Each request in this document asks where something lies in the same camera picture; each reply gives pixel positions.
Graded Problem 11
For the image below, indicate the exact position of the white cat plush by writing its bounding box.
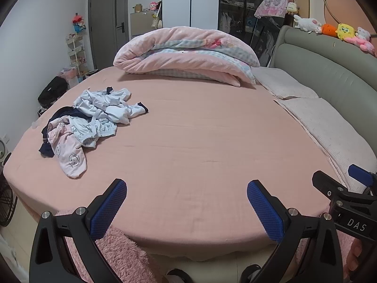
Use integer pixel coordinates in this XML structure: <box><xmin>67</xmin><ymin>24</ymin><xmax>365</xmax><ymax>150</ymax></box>
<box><xmin>356</xmin><ymin>26</ymin><xmax>372</xmax><ymax>42</ymax></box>

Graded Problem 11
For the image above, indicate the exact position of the person's right hand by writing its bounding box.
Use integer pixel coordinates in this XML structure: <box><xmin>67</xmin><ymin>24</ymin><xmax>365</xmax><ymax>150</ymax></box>
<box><xmin>346</xmin><ymin>237</ymin><xmax>366</xmax><ymax>275</ymax></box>

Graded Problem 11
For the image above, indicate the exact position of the light blue printed pyjama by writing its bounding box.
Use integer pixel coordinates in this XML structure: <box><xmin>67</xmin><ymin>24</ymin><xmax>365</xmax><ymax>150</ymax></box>
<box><xmin>69</xmin><ymin>115</ymin><xmax>118</xmax><ymax>148</ymax></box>

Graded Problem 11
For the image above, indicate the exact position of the black backpack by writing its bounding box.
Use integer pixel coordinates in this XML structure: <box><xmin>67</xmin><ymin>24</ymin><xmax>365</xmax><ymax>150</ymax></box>
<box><xmin>38</xmin><ymin>76</ymin><xmax>70</xmax><ymax>108</ymax></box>

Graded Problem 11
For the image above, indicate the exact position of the black floor fan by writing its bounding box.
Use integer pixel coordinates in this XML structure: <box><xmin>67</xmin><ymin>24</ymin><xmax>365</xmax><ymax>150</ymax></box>
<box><xmin>0</xmin><ymin>153</ymin><xmax>19</xmax><ymax>227</ymax></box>

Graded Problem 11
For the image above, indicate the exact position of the pink plush toy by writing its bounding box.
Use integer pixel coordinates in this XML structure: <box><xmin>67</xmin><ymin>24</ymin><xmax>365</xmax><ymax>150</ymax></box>
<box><xmin>344</xmin><ymin>37</ymin><xmax>377</xmax><ymax>56</ymax></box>

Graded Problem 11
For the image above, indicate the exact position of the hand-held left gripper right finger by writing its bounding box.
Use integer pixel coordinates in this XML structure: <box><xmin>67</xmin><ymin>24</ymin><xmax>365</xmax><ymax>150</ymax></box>
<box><xmin>240</xmin><ymin>179</ymin><xmax>345</xmax><ymax>283</ymax></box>

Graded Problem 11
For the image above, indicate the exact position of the folded pink checked quilt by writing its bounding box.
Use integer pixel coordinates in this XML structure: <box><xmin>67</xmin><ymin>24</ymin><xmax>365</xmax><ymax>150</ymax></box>
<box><xmin>113</xmin><ymin>26</ymin><xmax>261</xmax><ymax>87</ymax></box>

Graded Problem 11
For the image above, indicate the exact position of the black glass wardrobe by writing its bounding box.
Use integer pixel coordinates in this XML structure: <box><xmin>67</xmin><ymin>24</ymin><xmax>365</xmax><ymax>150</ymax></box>
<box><xmin>218</xmin><ymin>0</ymin><xmax>271</xmax><ymax>37</ymax></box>

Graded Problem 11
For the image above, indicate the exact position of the pink fluffy rug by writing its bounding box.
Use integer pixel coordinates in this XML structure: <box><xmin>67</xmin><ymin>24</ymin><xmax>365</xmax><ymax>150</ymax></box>
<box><xmin>54</xmin><ymin>209</ymin><xmax>160</xmax><ymax>283</ymax></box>

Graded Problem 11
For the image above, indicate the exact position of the white garment with navy cuffs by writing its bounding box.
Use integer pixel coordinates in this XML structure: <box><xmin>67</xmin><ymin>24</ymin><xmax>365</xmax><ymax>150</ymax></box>
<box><xmin>73</xmin><ymin>87</ymin><xmax>149</xmax><ymax>125</ymax></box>

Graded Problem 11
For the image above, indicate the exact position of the white rabbit plush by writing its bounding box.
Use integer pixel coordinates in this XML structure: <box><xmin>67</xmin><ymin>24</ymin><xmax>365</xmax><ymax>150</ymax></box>
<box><xmin>293</xmin><ymin>14</ymin><xmax>323</xmax><ymax>34</ymax></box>

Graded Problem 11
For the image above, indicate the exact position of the white shelf rack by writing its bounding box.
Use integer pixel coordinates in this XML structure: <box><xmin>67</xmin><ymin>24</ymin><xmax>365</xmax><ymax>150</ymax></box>
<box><xmin>65</xmin><ymin>34</ymin><xmax>89</xmax><ymax>79</ymax></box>

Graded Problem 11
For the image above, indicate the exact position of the grey-green padded headboard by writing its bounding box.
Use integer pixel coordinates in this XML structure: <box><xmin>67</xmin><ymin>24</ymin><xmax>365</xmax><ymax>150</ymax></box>
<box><xmin>269</xmin><ymin>25</ymin><xmax>377</xmax><ymax>142</ymax></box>

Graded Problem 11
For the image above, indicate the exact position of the yellow square plush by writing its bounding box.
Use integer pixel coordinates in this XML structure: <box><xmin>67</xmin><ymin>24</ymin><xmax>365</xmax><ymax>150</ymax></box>
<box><xmin>336</xmin><ymin>23</ymin><xmax>358</xmax><ymax>41</ymax></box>

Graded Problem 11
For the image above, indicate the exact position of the pink printed pyjama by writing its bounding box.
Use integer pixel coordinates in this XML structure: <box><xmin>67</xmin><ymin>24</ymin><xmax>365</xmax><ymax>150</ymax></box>
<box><xmin>47</xmin><ymin>117</ymin><xmax>87</xmax><ymax>179</ymax></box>

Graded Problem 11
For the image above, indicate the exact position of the grey door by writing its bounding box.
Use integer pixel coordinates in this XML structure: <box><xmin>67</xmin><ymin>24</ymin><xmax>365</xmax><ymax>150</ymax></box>
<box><xmin>88</xmin><ymin>0</ymin><xmax>129</xmax><ymax>71</ymax></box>

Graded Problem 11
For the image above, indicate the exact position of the pink printed hanging cloth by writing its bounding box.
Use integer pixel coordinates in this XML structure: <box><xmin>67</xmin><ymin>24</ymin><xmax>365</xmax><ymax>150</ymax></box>
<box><xmin>254</xmin><ymin>0</ymin><xmax>289</xmax><ymax>18</ymax></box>

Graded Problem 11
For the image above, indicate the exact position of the pale pink pillow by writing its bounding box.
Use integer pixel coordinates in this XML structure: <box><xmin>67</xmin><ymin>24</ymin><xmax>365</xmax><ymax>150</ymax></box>
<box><xmin>274</xmin><ymin>97</ymin><xmax>377</xmax><ymax>192</ymax></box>
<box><xmin>252</xmin><ymin>66</ymin><xmax>320</xmax><ymax>100</ymax></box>

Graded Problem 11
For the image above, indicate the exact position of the orange carrot plush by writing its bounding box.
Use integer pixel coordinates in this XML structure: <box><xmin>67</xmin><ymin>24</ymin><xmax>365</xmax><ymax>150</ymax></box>
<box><xmin>321</xmin><ymin>24</ymin><xmax>339</xmax><ymax>37</ymax></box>

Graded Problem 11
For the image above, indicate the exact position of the red and blue plush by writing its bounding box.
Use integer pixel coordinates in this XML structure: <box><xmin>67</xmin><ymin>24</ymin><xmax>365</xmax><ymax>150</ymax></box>
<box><xmin>72</xmin><ymin>15</ymin><xmax>87</xmax><ymax>33</ymax></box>

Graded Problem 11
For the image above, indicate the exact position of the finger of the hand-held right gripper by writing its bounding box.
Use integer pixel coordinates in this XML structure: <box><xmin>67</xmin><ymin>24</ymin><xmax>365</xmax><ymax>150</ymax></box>
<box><xmin>312</xmin><ymin>170</ymin><xmax>377</xmax><ymax>204</ymax></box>
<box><xmin>348</xmin><ymin>164</ymin><xmax>377</xmax><ymax>196</ymax></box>

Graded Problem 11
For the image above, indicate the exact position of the bed with pink sheet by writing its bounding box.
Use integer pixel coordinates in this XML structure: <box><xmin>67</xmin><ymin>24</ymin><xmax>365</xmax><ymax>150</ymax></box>
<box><xmin>3</xmin><ymin>65</ymin><xmax>377</xmax><ymax>263</ymax></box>

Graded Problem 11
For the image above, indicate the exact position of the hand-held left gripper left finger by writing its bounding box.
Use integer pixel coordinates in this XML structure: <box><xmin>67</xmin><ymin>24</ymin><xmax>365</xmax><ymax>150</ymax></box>
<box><xmin>29</xmin><ymin>178</ymin><xmax>128</xmax><ymax>283</ymax></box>

